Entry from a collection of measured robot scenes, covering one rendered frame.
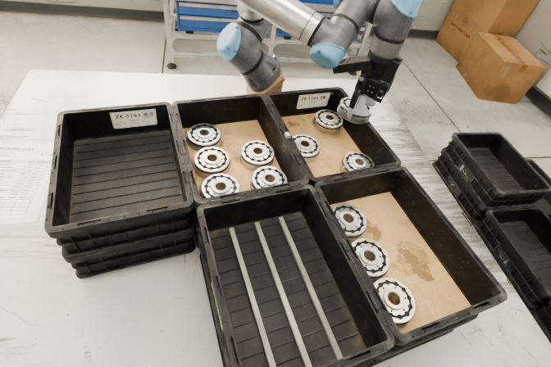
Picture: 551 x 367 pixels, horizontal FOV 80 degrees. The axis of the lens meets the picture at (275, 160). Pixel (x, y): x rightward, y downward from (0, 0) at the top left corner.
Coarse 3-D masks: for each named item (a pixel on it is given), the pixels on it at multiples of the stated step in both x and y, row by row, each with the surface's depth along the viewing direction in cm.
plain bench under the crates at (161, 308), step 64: (0, 128) 113; (384, 128) 145; (448, 192) 123; (0, 256) 84; (192, 256) 91; (0, 320) 74; (64, 320) 76; (128, 320) 78; (192, 320) 80; (512, 320) 92
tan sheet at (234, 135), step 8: (248, 120) 115; (256, 120) 115; (184, 128) 108; (224, 128) 110; (232, 128) 111; (240, 128) 111; (248, 128) 112; (256, 128) 113; (184, 136) 105; (224, 136) 107; (232, 136) 108; (240, 136) 109; (248, 136) 109; (256, 136) 110; (264, 136) 110; (224, 144) 105; (232, 144) 105; (240, 144) 106; (192, 152) 100; (232, 152) 103; (192, 160) 98; (232, 160) 101; (232, 168) 98; (240, 168) 99; (200, 176) 94; (232, 176) 96; (240, 176) 97; (248, 176) 97; (240, 184) 94; (248, 184) 95
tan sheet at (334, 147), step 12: (288, 120) 118; (300, 120) 119; (312, 120) 120; (300, 132) 114; (312, 132) 115; (324, 144) 112; (336, 144) 113; (348, 144) 114; (324, 156) 108; (336, 156) 108; (312, 168) 103; (324, 168) 104; (336, 168) 105
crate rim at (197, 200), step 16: (240, 96) 107; (256, 96) 108; (176, 112) 97; (272, 112) 104; (288, 144) 94; (192, 176) 83; (304, 176) 87; (192, 192) 78; (240, 192) 80; (256, 192) 81
